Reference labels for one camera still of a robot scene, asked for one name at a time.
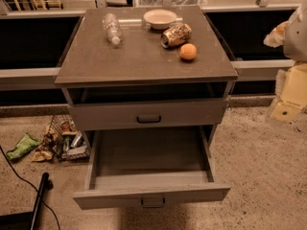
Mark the crumpled tan wrapper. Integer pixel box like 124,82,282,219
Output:
32,150,53,162

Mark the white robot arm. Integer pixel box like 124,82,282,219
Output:
263,2,307,123

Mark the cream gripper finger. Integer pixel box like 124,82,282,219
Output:
263,21,288,48

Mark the wire basket of trash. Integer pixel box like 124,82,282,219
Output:
46,115,89,161

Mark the green chip bag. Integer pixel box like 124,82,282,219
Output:
6,133,40,161

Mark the black stand leg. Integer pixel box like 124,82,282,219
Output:
0,172,51,230

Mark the clear plastic water bottle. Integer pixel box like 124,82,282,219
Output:
103,13,123,46

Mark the crushed patterned soda can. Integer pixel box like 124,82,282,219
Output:
161,23,192,48

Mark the orange fruit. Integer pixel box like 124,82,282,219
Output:
179,43,197,60

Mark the metal railing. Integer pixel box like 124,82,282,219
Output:
0,0,306,90

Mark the black cable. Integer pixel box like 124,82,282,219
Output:
0,145,61,230

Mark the grey drawer cabinet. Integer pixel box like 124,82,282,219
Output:
54,5,239,139

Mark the white bowl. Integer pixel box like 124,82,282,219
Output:
143,10,177,30

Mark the grey top drawer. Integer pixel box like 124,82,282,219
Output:
68,100,227,131

